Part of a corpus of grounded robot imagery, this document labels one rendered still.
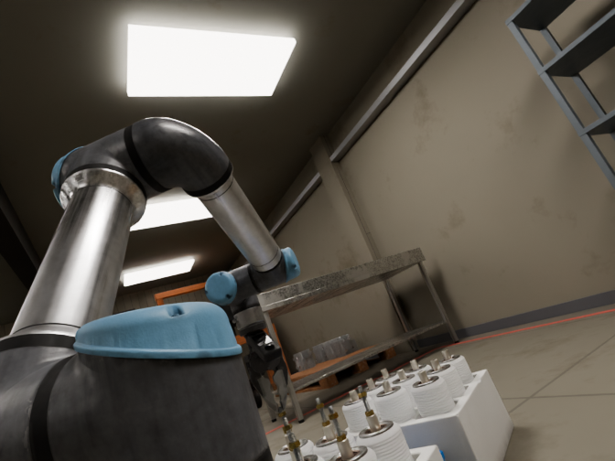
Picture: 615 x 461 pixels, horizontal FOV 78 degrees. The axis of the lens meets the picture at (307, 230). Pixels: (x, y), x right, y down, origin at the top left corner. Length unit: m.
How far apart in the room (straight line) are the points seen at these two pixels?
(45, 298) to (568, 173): 2.95
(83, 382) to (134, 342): 0.05
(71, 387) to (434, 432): 0.92
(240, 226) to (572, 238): 2.65
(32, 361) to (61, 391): 0.07
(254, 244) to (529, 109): 2.64
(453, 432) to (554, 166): 2.32
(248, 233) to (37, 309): 0.41
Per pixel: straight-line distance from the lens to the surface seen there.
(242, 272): 0.90
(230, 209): 0.71
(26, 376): 0.39
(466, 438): 1.09
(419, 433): 1.13
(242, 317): 1.00
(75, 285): 0.47
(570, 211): 3.09
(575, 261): 3.15
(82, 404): 0.32
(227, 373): 0.30
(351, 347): 4.80
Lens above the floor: 0.46
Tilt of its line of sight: 15 degrees up
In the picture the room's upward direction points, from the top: 21 degrees counter-clockwise
